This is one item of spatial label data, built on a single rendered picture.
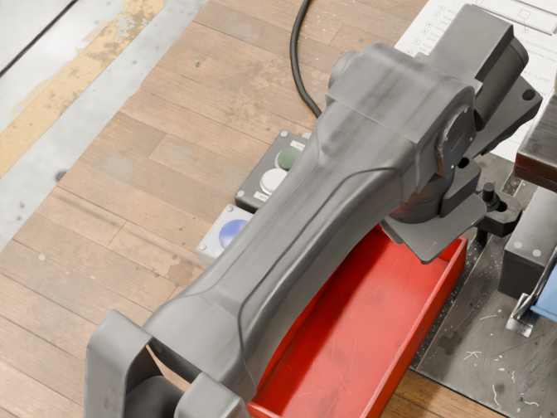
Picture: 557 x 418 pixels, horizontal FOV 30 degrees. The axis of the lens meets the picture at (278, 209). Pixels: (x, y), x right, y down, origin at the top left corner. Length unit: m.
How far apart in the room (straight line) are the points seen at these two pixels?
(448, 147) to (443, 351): 0.45
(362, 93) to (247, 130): 0.61
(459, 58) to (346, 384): 0.44
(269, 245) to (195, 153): 0.64
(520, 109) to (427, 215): 0.10
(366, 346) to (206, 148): 0.32
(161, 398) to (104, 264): 0.55
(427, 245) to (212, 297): 0.26
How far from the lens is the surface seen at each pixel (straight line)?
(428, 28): 1.31
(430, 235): 0.79
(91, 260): 1.16
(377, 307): 1.08
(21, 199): 2.38
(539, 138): 0.91
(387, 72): 0.63
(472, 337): 1.07
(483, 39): 0.71
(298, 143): 1.17
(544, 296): 1.00
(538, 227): 1.05
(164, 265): 1.14
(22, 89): 2.57
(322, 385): 1.05
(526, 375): 1.06
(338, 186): 0.59
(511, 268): 1.05
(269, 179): 1.13
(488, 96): 0.72
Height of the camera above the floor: 1.86
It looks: 56 degrees down
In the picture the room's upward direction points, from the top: 9 degrees counter-clockwise
